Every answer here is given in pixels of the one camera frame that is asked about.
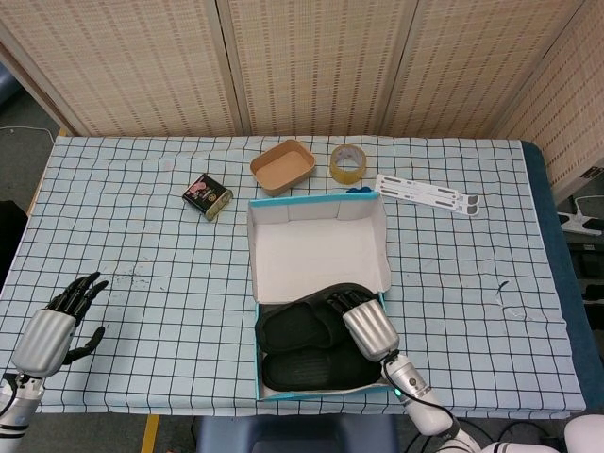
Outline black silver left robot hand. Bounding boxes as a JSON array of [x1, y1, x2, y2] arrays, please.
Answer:
[[9, 271, 110, 378]]

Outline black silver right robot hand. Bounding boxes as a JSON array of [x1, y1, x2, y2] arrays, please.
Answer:
[[325, 290, 401, 363]]

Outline black rubber slipper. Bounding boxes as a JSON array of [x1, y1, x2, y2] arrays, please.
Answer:
[[260, 340, 382, 393], [255, 281, 378, 355]]

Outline blue cardboard shoe box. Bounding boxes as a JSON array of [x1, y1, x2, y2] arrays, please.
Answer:
[[246, 191, 394, 402]]

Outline dark blue seat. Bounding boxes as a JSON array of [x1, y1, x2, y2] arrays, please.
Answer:
[[195, 414, 400, 453]]

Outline light blue checked tablecloth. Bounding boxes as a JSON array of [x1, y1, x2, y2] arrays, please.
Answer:
[[0, 134, 589, 419]]

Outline white folded cardboard strips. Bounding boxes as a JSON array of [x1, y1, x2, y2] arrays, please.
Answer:
[[373, 173, 482, 218]]

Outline yellowish packing tape roll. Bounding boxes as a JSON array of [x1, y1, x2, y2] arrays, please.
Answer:
[[328, 143, 368, 186]]

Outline brown paper bowl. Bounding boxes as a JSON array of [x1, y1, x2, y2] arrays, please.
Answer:
[[249, 139, 316, 197]]

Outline black rectangular tin can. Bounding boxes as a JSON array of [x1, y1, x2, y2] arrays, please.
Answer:
[[181, 173, 234, 222]]

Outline blue padded table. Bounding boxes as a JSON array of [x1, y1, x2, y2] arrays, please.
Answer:
[[521, 140, 604, 411]]

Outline black floor equipment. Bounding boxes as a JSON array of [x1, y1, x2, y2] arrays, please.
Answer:
[[565, 235, 604, 296]]

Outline white chair base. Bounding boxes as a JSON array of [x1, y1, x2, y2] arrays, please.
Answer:
[[556, 193, 604, 237]]

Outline bamboo folding screen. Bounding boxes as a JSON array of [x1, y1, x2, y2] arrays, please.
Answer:
[[0, 0, 604, 202]]

